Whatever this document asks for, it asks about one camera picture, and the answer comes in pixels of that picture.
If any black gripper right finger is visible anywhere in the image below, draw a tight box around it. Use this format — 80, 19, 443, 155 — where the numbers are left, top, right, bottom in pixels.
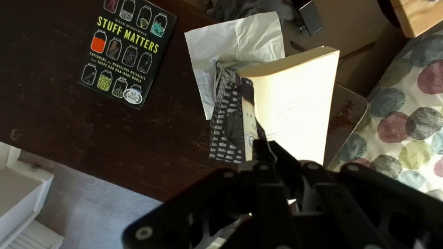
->
298, 158, 443, 249

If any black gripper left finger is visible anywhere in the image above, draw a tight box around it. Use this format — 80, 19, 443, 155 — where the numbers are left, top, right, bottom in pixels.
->
120, 137, 299, 249

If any black white patterned tissue box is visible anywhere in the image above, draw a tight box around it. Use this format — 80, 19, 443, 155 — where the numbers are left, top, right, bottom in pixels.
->
208, 60, 259, 166

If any white crumpled tissue paper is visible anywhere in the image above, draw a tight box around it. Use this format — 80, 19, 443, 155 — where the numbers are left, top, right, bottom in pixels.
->
183, 11, 288, 122

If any brown cardboard box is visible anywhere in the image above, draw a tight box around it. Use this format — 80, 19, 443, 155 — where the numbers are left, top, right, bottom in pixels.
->
276, 0, 408, 100

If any black Stuff Matters book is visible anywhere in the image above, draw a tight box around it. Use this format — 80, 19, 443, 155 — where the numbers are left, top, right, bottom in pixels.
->
76, 0, 180, 111

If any bed with floral cover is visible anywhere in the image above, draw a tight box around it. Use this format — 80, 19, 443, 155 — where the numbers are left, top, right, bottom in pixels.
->
325, 22, 443, 202

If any dark wooden dresser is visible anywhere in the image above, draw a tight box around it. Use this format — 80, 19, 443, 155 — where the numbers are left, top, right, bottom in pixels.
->
0, 0, 371, 205

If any light wooden robot table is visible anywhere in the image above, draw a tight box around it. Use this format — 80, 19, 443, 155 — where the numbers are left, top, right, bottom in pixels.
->
389, 0, 443, 40

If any white louvered closet door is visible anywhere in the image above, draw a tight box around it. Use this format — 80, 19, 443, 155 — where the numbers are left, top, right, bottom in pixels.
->
0, 140, 66, 249

